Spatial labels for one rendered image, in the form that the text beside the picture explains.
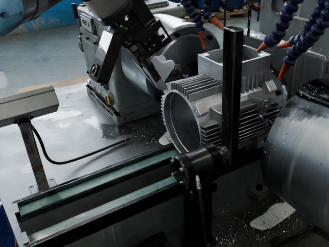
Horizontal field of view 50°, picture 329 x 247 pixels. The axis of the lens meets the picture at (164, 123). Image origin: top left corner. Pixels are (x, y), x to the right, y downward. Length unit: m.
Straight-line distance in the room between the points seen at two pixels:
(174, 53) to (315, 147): 0.51
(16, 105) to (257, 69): 0.53
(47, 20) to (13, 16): 5.69
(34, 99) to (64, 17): 5.41
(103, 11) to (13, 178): 0.61
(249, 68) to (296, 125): 0.22
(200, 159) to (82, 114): 0.78
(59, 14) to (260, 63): 5.58
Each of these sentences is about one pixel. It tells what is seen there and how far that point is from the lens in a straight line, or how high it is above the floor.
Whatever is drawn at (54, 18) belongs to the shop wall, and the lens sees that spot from 6.23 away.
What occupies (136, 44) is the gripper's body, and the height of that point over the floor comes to 1.20.
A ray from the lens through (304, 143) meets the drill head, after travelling 0.56.
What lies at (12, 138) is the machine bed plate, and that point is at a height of 0.80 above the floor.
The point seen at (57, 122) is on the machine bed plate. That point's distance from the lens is 1.32.
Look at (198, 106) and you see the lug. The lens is 0.68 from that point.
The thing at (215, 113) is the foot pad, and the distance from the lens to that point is 0.70.
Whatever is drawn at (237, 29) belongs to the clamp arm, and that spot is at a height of 1.25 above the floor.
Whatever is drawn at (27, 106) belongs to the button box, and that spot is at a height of 1.06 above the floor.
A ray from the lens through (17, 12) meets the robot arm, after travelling 0.54.
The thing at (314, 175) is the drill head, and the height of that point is 1.07.
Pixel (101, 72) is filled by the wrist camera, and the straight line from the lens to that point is 0.67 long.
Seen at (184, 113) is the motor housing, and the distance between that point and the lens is 0.85.
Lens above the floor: 1.40
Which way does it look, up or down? 30 degrees down
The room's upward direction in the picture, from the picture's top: 4 degrees counter-clockwise
